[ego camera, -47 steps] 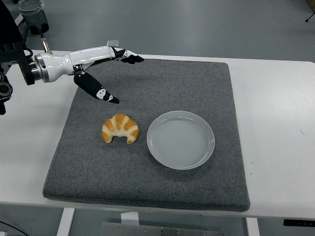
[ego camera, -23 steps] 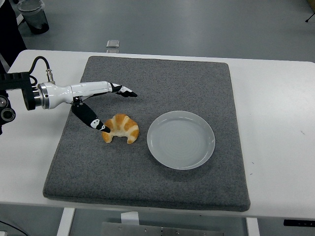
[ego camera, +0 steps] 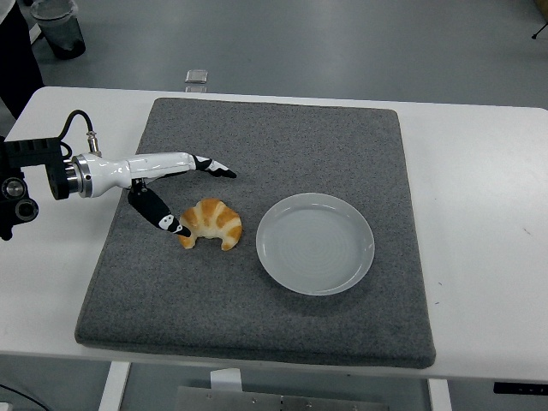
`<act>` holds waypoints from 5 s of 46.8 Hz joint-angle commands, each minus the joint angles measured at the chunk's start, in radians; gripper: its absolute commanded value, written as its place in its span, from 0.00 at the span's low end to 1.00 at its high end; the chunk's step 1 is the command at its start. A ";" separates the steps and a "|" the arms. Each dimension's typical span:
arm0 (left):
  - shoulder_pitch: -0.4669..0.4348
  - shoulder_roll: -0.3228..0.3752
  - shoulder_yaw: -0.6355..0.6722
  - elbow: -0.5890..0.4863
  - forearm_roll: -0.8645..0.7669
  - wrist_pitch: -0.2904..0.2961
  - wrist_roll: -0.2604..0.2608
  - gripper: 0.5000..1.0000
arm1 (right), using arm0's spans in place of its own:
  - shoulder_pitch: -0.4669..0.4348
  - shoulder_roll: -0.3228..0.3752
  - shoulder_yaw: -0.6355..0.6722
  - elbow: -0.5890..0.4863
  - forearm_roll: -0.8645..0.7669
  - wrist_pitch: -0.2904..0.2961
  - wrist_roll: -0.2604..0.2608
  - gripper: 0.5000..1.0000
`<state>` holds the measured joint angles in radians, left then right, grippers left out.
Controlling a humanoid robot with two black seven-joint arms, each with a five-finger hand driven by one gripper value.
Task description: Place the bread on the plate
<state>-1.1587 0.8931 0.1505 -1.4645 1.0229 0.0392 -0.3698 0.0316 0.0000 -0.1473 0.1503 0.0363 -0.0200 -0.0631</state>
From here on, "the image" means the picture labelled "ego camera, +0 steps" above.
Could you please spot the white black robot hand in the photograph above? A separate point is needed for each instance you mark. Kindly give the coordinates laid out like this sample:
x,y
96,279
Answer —
x,y
150,164

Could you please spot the golden croissant bread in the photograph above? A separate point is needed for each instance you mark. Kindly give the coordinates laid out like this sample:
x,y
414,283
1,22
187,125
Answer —
x,y
212,216

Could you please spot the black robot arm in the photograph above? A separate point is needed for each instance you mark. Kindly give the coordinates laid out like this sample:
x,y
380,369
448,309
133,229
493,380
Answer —
x,y
30,150

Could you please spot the metal floor socket plate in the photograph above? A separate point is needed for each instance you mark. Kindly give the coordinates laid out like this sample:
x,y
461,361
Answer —
x,y
196,75
196,89

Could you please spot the grey round plate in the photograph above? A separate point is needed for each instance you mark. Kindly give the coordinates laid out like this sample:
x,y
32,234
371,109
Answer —
x,y
314,246

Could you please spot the grey metal plate with screws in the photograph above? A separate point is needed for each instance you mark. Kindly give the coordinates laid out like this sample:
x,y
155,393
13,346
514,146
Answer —
x,y
278,402

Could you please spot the grey square foam mat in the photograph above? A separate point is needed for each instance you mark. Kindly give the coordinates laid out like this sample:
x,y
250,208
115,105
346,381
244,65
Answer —
x,y
257,128

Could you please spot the black lined trash bin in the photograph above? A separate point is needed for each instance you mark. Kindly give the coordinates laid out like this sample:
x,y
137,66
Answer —
x,y
62,34

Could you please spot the white table leg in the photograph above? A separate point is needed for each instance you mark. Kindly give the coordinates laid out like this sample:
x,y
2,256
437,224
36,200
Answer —
x,y
113,387
440,396

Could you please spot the black tripod leg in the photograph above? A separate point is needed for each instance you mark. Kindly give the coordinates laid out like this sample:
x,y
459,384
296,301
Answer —
x,y
540,29

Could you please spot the black table control panel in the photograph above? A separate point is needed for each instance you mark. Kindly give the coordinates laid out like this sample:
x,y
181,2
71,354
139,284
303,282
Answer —
x,y
520,388

